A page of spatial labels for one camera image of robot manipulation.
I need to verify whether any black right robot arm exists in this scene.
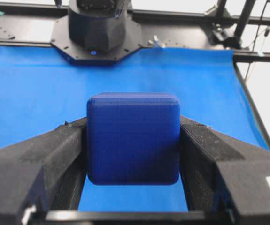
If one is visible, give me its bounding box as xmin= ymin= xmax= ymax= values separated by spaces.
xmin=51 ymin=0 xmax=143 ymax=65

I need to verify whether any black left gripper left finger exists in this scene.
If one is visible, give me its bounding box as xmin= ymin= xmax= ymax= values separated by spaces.
xmin=0 ymin=118 xmax=87 ymax=225

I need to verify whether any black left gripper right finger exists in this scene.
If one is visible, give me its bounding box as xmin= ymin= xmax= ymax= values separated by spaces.
xmin=180 ymin=117 xmax=270 ymax=225

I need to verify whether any blue block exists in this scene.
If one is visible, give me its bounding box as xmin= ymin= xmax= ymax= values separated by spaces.
xmin=86 ymin=92 xmax=180 ymax=185

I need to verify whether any black camera stand post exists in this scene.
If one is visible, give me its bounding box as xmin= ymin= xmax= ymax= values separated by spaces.
xmin=204 ymin=0 xmax=255 ymax=49

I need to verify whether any black table frame rail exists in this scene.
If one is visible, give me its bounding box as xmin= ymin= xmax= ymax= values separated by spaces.
xmin=0 ymin=4 xmax=270 ymax=63

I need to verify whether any blue table cloth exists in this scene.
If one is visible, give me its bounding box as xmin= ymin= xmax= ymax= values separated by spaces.
xmin=0 ymin=47 xmax=267 ymax=212

